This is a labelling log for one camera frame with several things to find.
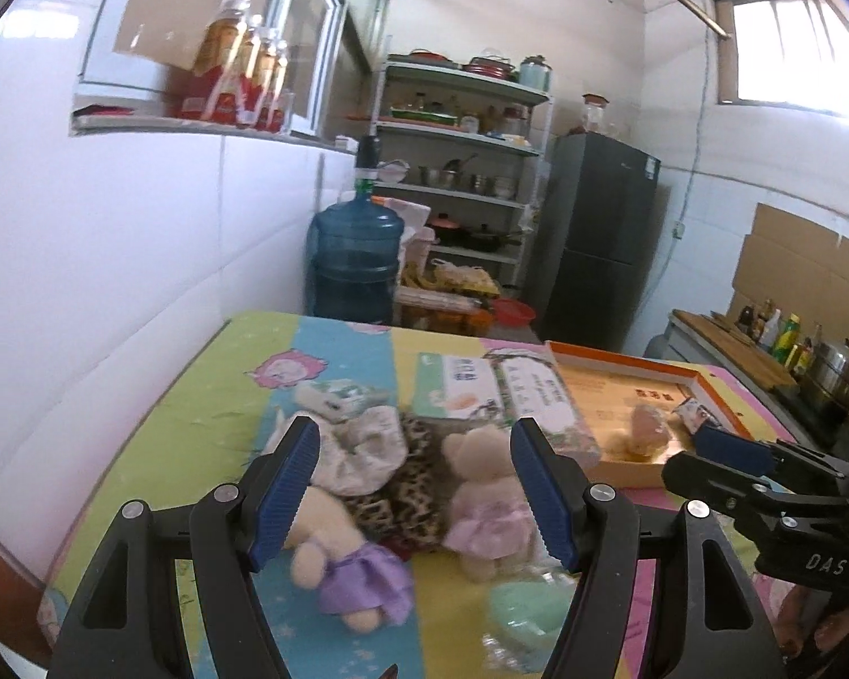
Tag wall cable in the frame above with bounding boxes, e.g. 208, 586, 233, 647
675, 21, 719, 227

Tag blue water jug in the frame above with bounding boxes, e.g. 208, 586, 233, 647
306, 191, 406, 326

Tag grey metal shelf rack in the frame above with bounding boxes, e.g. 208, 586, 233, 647
371, 53, 556, 298

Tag packet of dry noodles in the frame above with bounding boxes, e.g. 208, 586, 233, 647
396, 289, 492, 313

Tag white tissue packet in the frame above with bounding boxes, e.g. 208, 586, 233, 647
491, 357, 602, 468

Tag leopard print cloth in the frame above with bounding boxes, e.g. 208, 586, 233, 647
343, 414, 461, 556

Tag steel steamer pot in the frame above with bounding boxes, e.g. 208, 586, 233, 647
796, 339, 849, 415

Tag glass jar red lid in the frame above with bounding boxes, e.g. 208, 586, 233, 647
581, 93, 610, 135

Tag white floral cloth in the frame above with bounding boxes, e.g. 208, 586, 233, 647
269, 403, 411, 496

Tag green white tissue pack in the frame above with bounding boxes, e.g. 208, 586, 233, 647
411, 352, 500, 426

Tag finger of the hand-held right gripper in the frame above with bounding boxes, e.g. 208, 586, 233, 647
661, 451, 849, 533
694, 424, 849, 492

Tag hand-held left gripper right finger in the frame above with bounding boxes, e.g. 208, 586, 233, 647
509, 417, 783, 679

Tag cardboard wall lining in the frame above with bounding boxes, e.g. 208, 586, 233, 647
732, 203, 849, 330

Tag white flour sack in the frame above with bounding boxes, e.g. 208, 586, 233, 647
385, 198, 432, 242

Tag grey kitchen counter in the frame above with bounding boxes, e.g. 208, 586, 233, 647
661, 311, 849, 440

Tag barred wall window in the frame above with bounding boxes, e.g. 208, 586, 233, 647
711, 0, 849, 118

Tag wooden cutting board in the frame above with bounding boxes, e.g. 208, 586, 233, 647
675, 310, 800, 390

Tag teal kettle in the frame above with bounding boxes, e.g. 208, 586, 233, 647
518, 55, 554, 93

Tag red pan glass lid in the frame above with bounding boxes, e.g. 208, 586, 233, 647
463, 49, 517, 82

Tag teddy bear purple dress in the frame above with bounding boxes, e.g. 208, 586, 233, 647
283, 484, 415, 634

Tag small tissue packet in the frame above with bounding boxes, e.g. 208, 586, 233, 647
293, 380, 369, 426

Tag red plastic basin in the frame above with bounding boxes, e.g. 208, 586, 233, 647
491, 297, 537, 326

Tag person's right hand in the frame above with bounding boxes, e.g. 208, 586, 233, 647
778, 580, 849, 662

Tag teddy bear pink dress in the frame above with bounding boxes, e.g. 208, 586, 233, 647
439, 428, 546, 581

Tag dark grey refrigerator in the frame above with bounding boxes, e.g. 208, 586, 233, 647
534, 131, 662, 355

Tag red lidded pot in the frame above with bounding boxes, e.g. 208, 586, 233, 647
428, 214, 468, 245

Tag small cream teddy bear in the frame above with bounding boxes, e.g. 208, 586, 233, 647
623, 403, 680, 461

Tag amber oil bottle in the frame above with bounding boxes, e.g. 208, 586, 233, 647
796, 325, 822, 376

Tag black water pump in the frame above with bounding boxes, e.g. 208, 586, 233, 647
352, 134, 383, 195

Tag green yellow bottle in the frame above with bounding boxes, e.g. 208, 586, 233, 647
774, 312, 802, 365

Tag clear plastic bag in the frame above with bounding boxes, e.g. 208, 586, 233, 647
481, 569, 581, 673

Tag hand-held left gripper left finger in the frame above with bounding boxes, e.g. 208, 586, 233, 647
55, 414, 323, 679

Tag red flat pan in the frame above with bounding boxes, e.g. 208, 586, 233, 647
389, 49, 461, 68

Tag colourful printed tablecloth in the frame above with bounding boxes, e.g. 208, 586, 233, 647
38, 307, 822, 679

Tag black wok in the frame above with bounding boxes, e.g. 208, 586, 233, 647
460, 222, 525, 252

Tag orange cardboard box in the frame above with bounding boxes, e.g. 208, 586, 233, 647
543, 339, 747, 489

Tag small snack packet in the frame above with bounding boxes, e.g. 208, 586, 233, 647
668, 398, 723, 436

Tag aluminium sliding window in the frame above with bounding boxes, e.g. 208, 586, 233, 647
78, 0, 390, 143

